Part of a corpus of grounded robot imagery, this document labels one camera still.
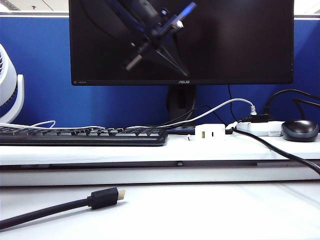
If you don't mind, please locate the black keyboard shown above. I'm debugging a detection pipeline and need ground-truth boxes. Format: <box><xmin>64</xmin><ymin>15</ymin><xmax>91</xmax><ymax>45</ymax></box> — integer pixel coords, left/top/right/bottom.
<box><xmin>0</xmin><ymin>126</ymin><xmax>169</xmax><ymax>147</ymax></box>

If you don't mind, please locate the thick black power cable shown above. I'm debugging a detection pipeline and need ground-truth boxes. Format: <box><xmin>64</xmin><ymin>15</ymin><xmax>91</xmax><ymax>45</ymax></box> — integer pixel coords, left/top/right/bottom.
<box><xmin>231</xmin><ymin>127</ymin><xmax>320</xmax><ymax>176</ymax></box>

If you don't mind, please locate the thin black keyboard cable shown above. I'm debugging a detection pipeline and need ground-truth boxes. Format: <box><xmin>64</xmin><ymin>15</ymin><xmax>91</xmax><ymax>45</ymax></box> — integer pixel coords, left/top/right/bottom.
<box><xmin>159</xmin><ymin>104</ymin><xmax>227</xmax><ymax>127</ymax></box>

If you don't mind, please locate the thin black monitor cable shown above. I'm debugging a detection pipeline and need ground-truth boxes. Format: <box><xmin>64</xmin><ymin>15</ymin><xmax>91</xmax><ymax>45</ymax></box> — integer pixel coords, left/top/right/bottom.
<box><xmin>227</xmin><ymin>84</ymin><xmax>237</xmax><ymax>122</ymax></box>

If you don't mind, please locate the black ASUS monitor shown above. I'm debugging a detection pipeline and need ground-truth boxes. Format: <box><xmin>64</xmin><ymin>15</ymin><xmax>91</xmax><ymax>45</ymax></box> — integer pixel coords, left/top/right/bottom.
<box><xmin>68</xmin><ymin>0</ymin><xmax>295</xmax><ymax>87</ymax></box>

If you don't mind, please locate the white cable with ribbed plug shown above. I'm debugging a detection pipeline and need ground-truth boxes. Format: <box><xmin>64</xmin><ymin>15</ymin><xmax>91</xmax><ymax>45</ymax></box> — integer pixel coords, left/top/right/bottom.
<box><xmin>126</xmin><ymin>98</ymin><xmax>257</xmax><ymax>130</ymax></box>

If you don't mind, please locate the black plug with looping cable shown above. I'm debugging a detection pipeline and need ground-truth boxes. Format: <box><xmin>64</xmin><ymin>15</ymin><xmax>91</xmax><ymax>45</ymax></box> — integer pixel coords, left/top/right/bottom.
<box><xmin>241</xmin><ymin>89</ymin><xmax>320</xmax><ymax>123</ymax></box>

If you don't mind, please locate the white power strip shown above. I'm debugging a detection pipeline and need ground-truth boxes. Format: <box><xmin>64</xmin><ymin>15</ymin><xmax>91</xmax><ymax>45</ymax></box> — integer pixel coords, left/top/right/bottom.
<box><xmin>236</xmin><ymin>120</ymin><xmax>285</xmax><ymax>137</ymax></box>

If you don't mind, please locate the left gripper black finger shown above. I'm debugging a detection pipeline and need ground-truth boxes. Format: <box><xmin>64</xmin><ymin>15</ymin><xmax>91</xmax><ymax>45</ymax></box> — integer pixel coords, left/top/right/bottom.
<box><xmin>149</xmin><ymin>46</ymin><xmax>189</xmax><ymax>76</ymax></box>
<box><xmin>162</xmin><ymin>32</ymin><xmax>190</xmax><ymax>76</ymax></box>

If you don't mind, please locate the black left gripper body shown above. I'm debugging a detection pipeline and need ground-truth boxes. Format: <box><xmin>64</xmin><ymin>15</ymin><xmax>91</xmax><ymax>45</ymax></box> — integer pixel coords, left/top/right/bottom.
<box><xmin>123</xmin><ymin>1</ymin><xmax>198</xmax><ymax>73</ymax></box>

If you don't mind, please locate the black HDMI cable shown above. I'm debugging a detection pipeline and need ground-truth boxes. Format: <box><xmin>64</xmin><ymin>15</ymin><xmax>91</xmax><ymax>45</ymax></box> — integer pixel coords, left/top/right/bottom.
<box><xmin>0</xmin><ymin>186</ymin><xmax>127</xmax><ymax>231</ymax></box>

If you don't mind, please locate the white charger brick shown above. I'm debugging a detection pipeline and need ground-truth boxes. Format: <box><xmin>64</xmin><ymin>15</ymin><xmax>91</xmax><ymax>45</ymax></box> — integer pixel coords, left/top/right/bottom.
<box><xmin>194</xmin><ymin>123</ymin><xmax>226</xmax><ymax>141</ymax></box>

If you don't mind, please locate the white Type-C charging cable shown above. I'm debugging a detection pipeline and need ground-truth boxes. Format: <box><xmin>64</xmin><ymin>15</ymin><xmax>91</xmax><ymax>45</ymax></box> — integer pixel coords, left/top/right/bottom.
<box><xmin>0</xmin><ymin>119</ymin><xmax>193</xmax><ymax>142</ymax></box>

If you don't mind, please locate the black computer mouse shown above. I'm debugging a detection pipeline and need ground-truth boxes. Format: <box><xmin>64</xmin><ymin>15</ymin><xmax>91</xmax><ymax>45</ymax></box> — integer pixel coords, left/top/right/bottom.
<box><xmin>280</xmin><ymin>119</ymin><xmax>320</xmax><ymax>143</ymax></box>

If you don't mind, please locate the black monitor stand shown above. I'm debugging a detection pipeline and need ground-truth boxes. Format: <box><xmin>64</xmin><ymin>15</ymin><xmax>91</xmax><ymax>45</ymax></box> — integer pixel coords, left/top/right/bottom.
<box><xmin>166</xmin><ymin>85</ymin><xmax>234</xmax><ymax>136</ymax></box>

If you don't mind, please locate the black mouse cable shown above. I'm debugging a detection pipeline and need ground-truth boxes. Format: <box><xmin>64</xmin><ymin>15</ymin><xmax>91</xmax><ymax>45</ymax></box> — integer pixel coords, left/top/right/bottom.
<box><xmin>292</xmin><ymin>98</ymin><xmax>320</xmax><ymax>121</ymax></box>

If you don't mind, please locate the white desk fan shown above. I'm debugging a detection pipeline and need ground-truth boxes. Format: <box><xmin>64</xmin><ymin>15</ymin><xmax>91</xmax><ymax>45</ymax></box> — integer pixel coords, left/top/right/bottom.
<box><xmin>0</xmin><ymin>43</ymin><xmax>26</xmax><ymax>125</ymax></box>

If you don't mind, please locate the blue office partition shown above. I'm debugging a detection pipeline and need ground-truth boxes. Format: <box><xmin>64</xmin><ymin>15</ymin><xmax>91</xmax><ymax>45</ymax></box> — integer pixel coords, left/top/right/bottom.
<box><xmin>0</xmin><ymin>11</ymin><xmax>320</xmax><ymax>130</ymax></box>

